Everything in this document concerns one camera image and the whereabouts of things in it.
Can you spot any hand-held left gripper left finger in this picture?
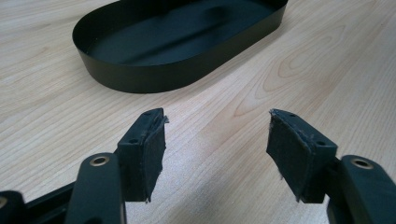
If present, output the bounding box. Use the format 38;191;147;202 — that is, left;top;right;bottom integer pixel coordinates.
115;107;170;203

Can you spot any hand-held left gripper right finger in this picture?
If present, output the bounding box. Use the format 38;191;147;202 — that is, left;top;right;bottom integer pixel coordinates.
265;108;339;205

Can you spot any black key rack with tray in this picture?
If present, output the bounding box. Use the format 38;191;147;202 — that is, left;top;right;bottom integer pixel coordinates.
72;0;290;94

